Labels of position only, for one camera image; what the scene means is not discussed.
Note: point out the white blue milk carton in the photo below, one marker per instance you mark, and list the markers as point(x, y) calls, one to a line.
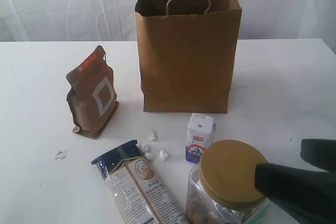
point(199, 135)

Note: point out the torn clear plastic scrap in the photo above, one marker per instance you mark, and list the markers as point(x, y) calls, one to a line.
point(61, 155)

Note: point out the clear jar with gold lid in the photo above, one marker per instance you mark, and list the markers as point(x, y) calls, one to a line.
point(221, 187)

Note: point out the brown paper shopping bag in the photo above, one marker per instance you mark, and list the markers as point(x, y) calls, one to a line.
point(187, 53)

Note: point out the white crumpled paper bit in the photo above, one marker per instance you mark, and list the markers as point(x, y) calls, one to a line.
point(148, 156)
point(152, 136)
point(163, 155)
point(145, 148)

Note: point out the brown kraft coffee pouch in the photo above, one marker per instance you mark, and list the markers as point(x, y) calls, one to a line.
point(92, 98)

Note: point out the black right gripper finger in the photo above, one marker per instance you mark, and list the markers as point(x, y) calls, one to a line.
point(319, 153)
point(308, 196)

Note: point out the noodle packet blue and white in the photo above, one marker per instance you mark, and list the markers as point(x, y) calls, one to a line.
point(137, 191)

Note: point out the white background curtain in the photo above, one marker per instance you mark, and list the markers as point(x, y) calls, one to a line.
point(90, 20)

